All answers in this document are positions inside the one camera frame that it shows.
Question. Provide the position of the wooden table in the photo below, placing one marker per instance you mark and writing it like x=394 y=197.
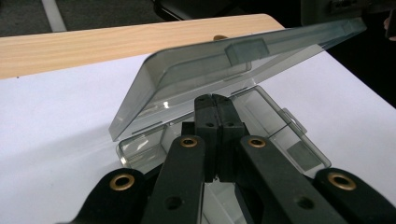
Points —
x=93 y=46

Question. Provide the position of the white frame desk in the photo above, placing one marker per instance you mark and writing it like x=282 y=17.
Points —
x=53 y=14

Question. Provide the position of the grey transparent compartment box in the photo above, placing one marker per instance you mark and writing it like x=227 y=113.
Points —
x=193 y=71

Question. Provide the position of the brown round table grommet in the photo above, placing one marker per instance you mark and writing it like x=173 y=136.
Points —
x=220 y=37

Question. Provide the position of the white board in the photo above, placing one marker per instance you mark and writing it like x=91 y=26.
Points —
x=62 y=124

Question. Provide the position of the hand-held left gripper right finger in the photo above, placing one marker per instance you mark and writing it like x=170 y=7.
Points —
x=274 y=180

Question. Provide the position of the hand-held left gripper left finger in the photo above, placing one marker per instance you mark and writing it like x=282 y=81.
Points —
x=183 y=180

